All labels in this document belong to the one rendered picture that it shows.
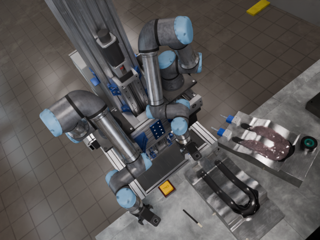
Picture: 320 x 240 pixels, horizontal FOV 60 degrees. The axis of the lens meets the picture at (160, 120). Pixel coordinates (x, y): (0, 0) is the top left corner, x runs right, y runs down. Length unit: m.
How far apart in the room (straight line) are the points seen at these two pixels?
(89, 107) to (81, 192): 1.81
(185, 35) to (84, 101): 0.49
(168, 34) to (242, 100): 1.84
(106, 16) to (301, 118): 1.28
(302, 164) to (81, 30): 1.31
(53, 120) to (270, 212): 1.14
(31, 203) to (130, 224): 1.60
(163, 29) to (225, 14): 2.73
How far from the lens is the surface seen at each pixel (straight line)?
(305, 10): 3.76
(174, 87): 1.73
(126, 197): 1.20
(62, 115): 1.13
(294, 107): 1.95
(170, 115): 1.37
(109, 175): 1.29
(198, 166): 1.66
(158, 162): 2.45
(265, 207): 1.58
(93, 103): 1.14
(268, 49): 3.41
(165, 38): 1.22
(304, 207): 1.68
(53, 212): 2.96
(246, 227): 1.55
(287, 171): 1.61
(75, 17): 1.41
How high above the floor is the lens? 2.38
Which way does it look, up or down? 55 degrees down
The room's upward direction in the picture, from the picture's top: 23 degrees counter-clockwise
